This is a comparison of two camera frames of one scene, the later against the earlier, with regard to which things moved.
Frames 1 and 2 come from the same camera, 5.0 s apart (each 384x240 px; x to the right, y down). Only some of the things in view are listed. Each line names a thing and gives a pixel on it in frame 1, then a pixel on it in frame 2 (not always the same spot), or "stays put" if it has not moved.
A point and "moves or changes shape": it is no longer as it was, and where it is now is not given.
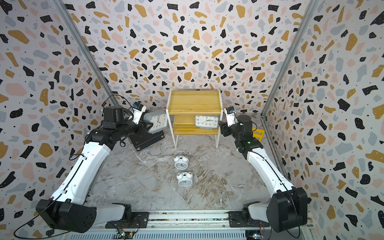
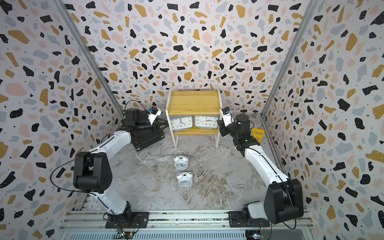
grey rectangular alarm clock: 159,119 moves or changes shape
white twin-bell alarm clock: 181,162 stays put
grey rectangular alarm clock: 207,122 stays put
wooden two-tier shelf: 182,106 stays put
